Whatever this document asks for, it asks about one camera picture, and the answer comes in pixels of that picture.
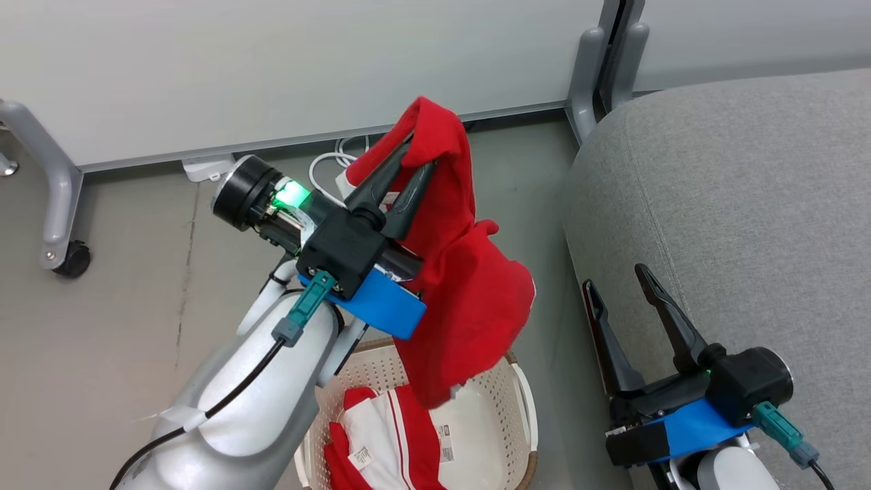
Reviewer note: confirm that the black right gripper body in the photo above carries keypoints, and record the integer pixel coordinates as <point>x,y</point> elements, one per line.
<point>748,384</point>

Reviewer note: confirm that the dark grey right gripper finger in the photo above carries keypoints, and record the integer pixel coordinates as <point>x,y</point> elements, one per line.
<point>612,347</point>
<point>674,320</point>

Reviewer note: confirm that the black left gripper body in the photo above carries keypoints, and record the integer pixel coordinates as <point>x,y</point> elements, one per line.
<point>343,248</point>

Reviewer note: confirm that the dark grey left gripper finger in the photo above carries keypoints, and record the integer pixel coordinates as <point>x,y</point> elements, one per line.
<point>408,204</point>
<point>373,187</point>

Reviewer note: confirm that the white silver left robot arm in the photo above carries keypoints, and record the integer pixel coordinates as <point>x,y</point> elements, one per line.
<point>252,401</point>

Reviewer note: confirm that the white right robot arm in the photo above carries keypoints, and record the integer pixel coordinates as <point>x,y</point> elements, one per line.
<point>731,473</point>

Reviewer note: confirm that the white perforated laundry basket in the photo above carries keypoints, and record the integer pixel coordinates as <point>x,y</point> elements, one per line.
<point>491,422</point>

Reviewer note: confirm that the white power adapter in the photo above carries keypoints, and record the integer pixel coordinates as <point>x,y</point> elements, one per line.
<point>342,182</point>

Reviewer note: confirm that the grey fabric sofa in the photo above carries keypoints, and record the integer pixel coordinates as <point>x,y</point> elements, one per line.
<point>748,204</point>

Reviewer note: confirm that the white partition panel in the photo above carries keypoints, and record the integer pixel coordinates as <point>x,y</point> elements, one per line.
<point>272,68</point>
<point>748,34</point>

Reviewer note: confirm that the red and white garment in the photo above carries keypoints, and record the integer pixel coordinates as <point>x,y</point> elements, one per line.
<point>381,439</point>

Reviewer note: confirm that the grey partition leg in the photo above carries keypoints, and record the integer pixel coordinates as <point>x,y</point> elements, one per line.
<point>54,177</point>
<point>585,82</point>
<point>629,61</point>

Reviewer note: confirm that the black caster wheel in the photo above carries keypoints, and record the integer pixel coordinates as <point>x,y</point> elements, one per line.
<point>73,260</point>

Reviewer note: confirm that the small grey caster foot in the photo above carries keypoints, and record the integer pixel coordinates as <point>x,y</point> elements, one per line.
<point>7,165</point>

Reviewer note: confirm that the blue taped right camera mount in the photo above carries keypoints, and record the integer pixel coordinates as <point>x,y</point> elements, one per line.
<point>701,429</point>

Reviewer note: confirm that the blue taped camera mount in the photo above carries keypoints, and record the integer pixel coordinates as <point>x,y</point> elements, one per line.
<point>384,306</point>
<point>701,429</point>

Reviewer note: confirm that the blue taped left camera mount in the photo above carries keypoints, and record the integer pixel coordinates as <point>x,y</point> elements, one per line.
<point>384,306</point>

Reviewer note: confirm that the white floor bracket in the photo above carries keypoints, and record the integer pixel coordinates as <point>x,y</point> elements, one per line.
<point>206,167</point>

